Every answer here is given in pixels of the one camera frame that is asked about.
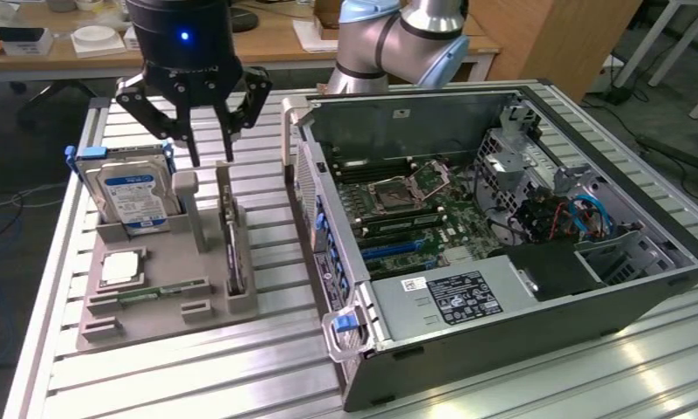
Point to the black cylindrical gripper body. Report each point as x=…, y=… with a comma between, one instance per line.
x=179, y=48

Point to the black graphics card metal bracket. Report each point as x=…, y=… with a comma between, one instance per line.
x=233, y=244

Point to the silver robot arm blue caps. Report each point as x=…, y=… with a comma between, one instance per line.
x=371, y=43

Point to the white box black insert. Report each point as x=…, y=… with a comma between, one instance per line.
x=25, y=41

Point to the blue expansion slot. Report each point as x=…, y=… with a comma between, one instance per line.
x=391, y=249

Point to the small white labelled box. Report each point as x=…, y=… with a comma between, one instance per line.
x=130, y=40

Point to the wooden desk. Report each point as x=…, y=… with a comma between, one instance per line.
x=267, y=48

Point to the black round lamp base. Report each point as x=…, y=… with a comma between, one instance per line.
x=246, y=19

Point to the blue disk carrier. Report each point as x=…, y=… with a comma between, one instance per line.
x=89, y=153

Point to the white box round hollow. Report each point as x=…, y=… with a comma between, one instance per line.
x=97, y=41

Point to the white paper stack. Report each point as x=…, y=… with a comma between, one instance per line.
x=314, y=37

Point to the hard disk blue label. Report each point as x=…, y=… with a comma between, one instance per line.
x=130, y=196

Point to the brown cardboard box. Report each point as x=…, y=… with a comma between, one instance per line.
x=325, y=13

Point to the gray cup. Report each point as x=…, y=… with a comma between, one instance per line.
x=61, y=5

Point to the gray parts rack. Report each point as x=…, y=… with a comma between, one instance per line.
x=167, y=262

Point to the CPU socket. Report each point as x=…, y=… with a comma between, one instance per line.
x=391, y=196

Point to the silver CPU chip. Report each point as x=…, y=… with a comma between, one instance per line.
x=121, y=267

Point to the metal socket cover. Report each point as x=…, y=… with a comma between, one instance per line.
x=433, y=174

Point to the green RAM stick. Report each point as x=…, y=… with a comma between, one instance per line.
x=150, y=293

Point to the metal drive cage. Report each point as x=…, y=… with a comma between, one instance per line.
x=511, y=166

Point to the wooden cabinet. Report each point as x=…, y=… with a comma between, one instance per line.
x=558, y=39

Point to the gray power supply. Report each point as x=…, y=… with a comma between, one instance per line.
x=410, y=316

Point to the black power brick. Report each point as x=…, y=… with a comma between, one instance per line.
x=617, y=96

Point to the open black PC case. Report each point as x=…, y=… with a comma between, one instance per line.
x=499, y=349

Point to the metal disk bay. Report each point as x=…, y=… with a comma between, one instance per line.
x=622, y=257

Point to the black air duct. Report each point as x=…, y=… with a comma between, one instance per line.
x=553, y=270

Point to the white table frame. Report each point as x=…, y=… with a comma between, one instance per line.
x=642, y=43

